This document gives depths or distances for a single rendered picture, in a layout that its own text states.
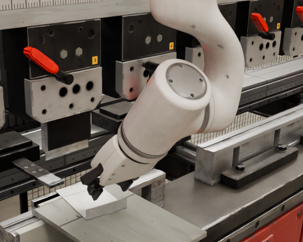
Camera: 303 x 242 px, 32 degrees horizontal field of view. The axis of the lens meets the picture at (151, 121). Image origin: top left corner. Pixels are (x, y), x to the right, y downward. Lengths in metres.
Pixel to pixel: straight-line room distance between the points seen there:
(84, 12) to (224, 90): 0.30
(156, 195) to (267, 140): 0.45
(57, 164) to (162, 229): 0.47
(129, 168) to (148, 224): 0.15
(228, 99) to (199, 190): 0.60
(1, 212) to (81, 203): 2.03
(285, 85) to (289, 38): 0.64
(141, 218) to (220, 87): 0.32
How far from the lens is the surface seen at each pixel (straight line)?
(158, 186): 1.19
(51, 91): 0.90
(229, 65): 0.74
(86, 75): 0.93
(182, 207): 1.25
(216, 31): 0.70
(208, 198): 1.30
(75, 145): 1.02
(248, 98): 1.87
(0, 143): 1.19
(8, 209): 3.03
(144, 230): 0.92
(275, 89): 2.02
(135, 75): 1.01
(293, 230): 1.57
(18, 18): 0.84
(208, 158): 1.33
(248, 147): 1.45
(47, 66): 0.84
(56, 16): 0.88
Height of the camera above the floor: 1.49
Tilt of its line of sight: 20 degrees down
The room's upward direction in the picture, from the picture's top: 2 degrees clockwise
